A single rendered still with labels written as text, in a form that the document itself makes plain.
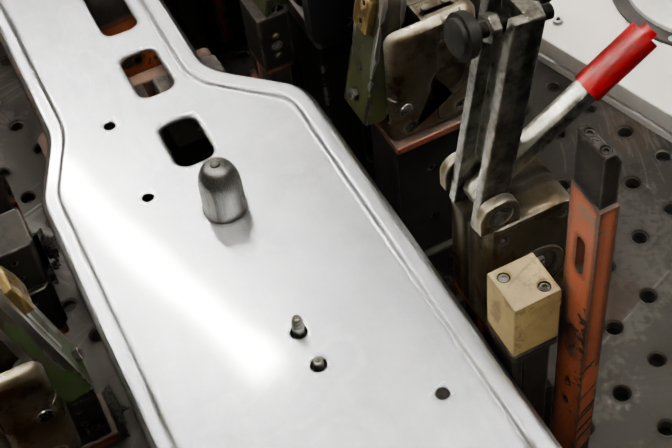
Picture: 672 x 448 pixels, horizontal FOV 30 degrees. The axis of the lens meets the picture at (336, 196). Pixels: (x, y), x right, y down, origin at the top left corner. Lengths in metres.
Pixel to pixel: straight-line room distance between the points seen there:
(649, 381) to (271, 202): 0.43
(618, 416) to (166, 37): 0.52
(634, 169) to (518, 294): 0.57
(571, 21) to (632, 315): 0.37
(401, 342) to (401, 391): 0.04
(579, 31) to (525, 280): 0.66
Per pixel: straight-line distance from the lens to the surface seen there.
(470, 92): 0.78
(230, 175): 0.89
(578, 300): 0.78
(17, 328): 0.80
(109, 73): 1.04
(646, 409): 1.17
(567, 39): 1.40
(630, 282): 1.24
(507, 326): 0.80
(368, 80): 0.95
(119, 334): 0.88
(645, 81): 1.36
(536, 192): 0.85
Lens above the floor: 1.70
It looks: 50 degrees down
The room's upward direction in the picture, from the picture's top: 8 degrees counter-clockwise
